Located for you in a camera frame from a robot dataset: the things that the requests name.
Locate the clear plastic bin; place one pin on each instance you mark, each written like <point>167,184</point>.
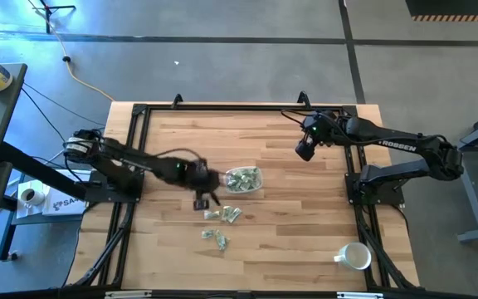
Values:
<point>261,176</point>

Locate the black tripod stand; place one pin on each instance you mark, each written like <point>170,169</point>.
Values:
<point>48,21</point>

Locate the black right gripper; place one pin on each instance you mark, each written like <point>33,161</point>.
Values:
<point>305,151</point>

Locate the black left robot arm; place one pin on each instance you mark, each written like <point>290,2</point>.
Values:
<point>139,160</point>

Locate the grey metal table frame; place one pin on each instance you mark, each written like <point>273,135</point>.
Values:
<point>474,207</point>

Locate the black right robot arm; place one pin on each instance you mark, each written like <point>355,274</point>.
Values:
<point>388,139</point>

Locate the white printed booklet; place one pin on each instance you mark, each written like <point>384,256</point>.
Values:
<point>64,205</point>

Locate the white cup with coffee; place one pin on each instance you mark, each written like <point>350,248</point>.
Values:
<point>31,196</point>

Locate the black desk support beam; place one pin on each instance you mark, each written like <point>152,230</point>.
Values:
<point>35,168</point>

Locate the black arched frame bracket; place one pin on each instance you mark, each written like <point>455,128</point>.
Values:
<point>303,99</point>
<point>177,99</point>

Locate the black aluminium table frame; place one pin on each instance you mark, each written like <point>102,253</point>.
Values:
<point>243,107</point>

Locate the black mat with hazard stripes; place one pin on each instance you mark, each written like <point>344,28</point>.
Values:
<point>450,8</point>

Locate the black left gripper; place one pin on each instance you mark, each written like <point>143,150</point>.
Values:
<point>201,204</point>

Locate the white ceramic mug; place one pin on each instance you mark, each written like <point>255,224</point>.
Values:
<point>355,255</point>

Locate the low blue-legged side table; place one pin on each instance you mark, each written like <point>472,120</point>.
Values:
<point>35,220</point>

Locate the silver metal plate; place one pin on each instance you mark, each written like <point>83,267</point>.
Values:
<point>127,294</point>
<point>359,295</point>

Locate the green white sweetener packet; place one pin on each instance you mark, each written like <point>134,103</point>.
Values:
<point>212,214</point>
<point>208,233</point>
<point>221,240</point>
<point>245,184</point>
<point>250,174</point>
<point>226,212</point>
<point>235,185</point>
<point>234,214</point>
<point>241,173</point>
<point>254,184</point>
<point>232,176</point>

